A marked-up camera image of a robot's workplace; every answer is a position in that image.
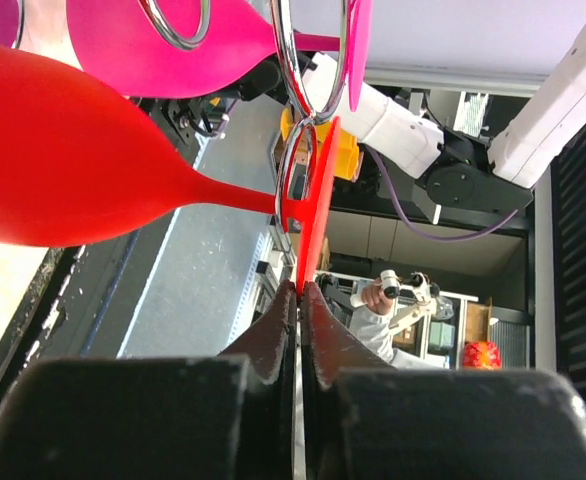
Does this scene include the chrome wine glass rack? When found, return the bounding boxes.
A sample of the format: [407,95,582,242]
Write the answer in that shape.
[0,0,352,231]

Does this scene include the pink wine glass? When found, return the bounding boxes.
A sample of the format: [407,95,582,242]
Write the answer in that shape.
[0,0,374,112]

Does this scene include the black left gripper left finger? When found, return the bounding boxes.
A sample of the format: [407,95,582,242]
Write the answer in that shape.
[0,281,296,479]

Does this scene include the red wine glass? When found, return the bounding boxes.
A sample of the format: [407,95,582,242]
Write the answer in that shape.
[0,45,341,287]

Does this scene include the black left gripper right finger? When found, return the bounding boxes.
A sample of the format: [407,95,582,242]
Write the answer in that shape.
[300,282,586,479]

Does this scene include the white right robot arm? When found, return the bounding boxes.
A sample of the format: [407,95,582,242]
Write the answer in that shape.
[334,23,586,216]

